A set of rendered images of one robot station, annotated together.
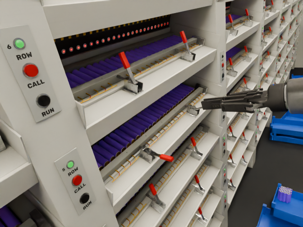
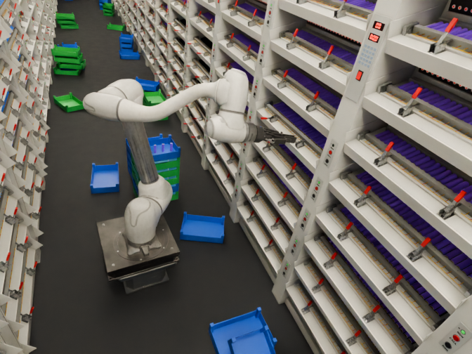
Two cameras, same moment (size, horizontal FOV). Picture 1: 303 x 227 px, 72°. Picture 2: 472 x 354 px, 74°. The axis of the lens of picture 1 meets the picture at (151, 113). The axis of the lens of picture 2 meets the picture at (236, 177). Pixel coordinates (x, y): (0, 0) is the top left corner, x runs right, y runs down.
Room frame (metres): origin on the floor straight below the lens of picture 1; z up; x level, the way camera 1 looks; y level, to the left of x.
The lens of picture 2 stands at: (0.85, -1.50, 1.66)
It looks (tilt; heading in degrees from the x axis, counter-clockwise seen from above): 36 degrees down; 110
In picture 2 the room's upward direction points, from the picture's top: 10 degrees clockwise
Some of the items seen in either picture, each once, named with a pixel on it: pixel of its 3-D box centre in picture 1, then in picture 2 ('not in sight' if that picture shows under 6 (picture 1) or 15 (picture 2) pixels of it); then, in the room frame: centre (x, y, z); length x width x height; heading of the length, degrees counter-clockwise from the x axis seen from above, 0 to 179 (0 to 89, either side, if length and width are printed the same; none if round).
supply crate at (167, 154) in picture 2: not in sight; (155, 148); (-0.34, 0.04, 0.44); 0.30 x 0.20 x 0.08; 56
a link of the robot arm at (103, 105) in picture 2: not in sight; (105, 105); (-0.15, -0.55, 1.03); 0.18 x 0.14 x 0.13; 13
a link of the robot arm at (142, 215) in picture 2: not in sight; (140, 217); (0.03, -0.56, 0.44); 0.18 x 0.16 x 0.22; 103
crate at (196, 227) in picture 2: not in sight; (203, 227); (0.17, -0.08, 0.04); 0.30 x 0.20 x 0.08; 26
